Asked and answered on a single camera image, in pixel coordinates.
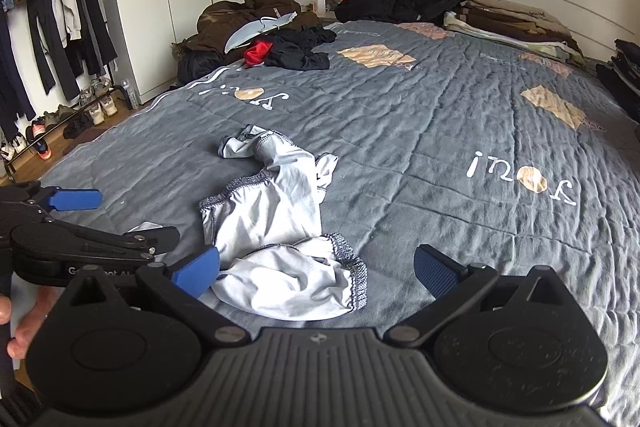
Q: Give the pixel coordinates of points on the grey printed bedspread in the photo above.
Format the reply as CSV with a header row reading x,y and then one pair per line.
x,y
425,132

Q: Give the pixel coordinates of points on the row of hanging clothes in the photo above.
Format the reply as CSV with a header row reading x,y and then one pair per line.
x,y
47,22

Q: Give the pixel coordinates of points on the clear plastic bottle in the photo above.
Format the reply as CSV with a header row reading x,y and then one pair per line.
x,y
129,96

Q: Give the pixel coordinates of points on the row of shoes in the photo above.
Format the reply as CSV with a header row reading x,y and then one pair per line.
x,y
102,107

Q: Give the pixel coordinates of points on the light blue cloth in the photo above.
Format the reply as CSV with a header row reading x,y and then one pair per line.
x,y
245,34

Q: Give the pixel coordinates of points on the red cloth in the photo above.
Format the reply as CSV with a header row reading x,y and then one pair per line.
x,y
256,53

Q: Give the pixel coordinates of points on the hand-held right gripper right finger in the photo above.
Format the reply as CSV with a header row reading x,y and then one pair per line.
x,y
440,272

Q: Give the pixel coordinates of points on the black crumpled clothes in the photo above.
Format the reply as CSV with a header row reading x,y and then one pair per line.
x,y
295,52

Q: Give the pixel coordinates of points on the person's left hand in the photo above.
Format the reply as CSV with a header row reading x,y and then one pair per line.
x,y
37,314

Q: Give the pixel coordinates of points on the stack of dark folded clothes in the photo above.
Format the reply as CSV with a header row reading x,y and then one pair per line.
x,y
625,72

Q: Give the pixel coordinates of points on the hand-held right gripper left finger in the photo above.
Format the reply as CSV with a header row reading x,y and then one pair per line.
x,y
196,273

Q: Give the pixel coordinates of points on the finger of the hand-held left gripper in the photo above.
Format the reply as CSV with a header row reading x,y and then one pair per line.
x,y
75,200
160,238

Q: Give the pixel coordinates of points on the stack of brown folded clothes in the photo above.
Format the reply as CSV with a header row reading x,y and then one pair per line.
x,y
505,24

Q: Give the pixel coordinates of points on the brown and black clothes pile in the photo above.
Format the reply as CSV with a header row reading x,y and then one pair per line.
x,y
225,19

